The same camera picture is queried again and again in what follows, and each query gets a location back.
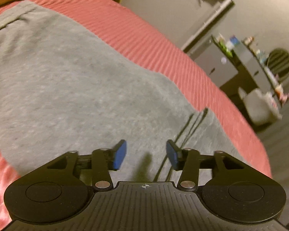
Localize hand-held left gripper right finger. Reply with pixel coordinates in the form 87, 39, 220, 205
166, 140, 246, 191

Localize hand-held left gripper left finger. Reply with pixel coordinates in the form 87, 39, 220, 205
47, 140, 127, 191

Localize grey sweatpants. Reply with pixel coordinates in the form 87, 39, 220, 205
0, 0, 236, 184

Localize white armchair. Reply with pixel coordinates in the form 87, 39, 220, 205
238, 88, 283, 126

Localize grey cabinet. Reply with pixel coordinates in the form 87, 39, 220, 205
194, 42, 239, 87

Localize green item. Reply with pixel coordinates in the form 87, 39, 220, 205
219, 42, 233, 56

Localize red ribbed bed blanket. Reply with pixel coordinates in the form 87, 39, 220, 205
0, 0, 272, 227

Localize dark desk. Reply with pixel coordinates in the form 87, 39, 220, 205
241, 37, 289, 107

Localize round mirror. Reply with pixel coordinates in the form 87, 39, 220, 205
267, 49, 289, 83

